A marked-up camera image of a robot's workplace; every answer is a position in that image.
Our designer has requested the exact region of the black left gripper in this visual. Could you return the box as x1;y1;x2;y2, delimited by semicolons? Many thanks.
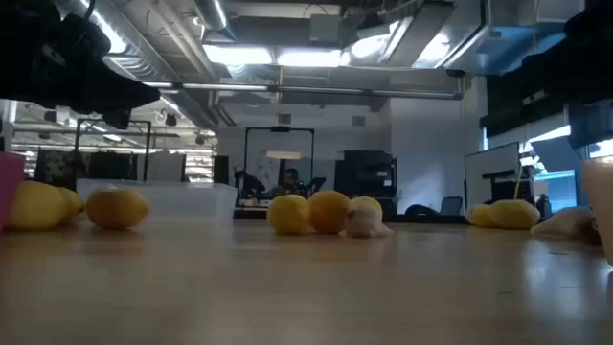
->
0;12;162;130

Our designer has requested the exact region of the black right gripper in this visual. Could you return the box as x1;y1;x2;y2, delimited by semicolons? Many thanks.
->
564;0;613;54

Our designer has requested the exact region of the orange lemon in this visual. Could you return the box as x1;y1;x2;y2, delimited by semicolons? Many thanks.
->
306;190;352;235
84;188;151;230

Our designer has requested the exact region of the yellow lemon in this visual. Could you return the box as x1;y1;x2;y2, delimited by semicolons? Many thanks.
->
348;195;384;217
266;194;311;236
57;186;86;224
488;198;541;231
5;180;68;231
465;203;497;228

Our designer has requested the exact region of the dark patterned panel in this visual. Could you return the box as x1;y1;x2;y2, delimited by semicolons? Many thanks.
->
34;149;140;191

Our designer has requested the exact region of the white cabinet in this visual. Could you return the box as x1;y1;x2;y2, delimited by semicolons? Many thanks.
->
137;150;188;184

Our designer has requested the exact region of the black speaker box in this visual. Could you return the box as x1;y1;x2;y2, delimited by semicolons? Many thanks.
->
212;154;231;185

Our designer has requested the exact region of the clear plastic bin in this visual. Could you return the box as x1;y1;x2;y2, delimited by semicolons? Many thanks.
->
76;178;239;222

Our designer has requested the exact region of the fluorescent light panel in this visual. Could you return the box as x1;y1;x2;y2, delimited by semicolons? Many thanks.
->
276;47;344;69
203;44;275;66

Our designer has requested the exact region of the pink plastic tray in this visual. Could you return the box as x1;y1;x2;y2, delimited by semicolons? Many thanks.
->
0;151;26;232

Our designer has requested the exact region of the white light bar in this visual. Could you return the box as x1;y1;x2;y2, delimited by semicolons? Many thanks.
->
265;149;305;161

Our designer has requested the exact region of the whiteboard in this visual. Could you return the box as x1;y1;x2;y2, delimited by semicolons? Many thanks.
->
463;141;523;213

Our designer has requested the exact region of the black cart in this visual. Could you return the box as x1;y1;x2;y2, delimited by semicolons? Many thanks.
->
481;168;536;207

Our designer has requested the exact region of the orange plastic tray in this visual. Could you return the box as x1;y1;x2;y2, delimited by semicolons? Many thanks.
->
581;156;613;267

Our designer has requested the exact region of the person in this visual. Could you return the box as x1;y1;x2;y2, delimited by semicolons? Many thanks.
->
275;167;307;198

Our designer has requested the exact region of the dark bottle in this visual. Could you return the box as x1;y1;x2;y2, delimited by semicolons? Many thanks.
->
534;193;553;220

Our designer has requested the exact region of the long grey metal pipe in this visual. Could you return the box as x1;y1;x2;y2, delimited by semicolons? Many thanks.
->
142;80;465;102

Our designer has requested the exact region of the grey metal unit box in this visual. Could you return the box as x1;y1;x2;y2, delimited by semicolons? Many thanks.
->
308;13;342;47

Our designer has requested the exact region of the grey office chair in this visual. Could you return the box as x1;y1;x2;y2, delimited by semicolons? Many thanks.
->
439;195;465;218

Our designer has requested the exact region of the black-framed blue tray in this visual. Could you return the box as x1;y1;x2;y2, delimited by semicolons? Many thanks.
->
233;208;542;225

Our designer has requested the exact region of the black chair back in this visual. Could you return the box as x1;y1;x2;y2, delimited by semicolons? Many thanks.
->
404;204;443;218

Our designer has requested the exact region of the black equipment cabinet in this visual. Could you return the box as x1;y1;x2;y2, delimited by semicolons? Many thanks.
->
333;149;399;216

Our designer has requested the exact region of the black rig frame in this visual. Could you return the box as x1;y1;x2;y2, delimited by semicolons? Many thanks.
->
243;126;316;208
73;118;153;191

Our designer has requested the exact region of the yellow cable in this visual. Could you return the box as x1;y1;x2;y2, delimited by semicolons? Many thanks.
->
512;165;524;201

